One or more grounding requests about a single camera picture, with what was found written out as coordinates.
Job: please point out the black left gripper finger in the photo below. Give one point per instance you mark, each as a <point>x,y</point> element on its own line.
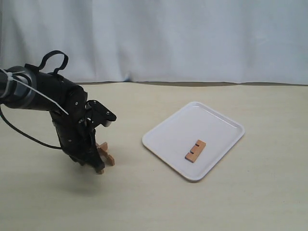
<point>93,159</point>

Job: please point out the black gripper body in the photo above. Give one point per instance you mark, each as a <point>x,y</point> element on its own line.
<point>75,140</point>

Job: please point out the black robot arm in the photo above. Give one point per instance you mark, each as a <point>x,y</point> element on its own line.
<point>72,114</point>

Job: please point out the white rectangular plastic tray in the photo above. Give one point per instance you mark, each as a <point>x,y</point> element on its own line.
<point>173,138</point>

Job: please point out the white zip tie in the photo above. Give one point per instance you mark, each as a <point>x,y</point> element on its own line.
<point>22,88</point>

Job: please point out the white fabric backdrop curtain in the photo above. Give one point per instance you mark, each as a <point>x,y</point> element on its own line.
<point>235,41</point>

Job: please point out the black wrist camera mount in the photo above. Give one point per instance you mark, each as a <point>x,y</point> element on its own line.
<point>97,114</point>

